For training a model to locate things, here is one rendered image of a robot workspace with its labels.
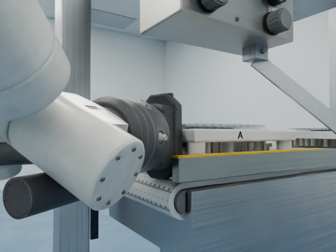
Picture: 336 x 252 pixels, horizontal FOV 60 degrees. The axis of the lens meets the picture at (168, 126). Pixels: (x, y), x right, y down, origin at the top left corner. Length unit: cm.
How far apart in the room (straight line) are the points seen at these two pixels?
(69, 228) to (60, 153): 42
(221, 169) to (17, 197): 26
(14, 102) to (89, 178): 7
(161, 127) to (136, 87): 573
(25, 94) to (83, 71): 45
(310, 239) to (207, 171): 36
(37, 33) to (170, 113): 26
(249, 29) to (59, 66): 31
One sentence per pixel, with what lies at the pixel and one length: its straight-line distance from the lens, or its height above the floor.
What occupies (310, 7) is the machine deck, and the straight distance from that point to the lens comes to 94.
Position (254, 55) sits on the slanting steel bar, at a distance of 50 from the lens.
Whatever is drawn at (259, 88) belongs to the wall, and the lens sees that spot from 451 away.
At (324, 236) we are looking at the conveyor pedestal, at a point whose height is 68.
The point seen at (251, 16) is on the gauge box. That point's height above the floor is 107.
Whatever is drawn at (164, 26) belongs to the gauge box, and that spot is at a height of 105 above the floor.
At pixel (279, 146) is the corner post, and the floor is 88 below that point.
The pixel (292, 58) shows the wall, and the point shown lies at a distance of 426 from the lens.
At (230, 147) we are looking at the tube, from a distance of 52.
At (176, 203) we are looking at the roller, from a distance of 40.
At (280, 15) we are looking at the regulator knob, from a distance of 45.
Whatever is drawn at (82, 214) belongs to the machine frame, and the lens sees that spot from 64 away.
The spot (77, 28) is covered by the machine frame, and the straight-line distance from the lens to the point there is 65.
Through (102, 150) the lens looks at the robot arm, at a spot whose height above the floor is 89.
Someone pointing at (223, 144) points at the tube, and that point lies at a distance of 50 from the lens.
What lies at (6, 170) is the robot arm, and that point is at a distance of 53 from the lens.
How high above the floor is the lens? 90
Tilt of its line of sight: 1 degrees up
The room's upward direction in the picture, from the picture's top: straight up
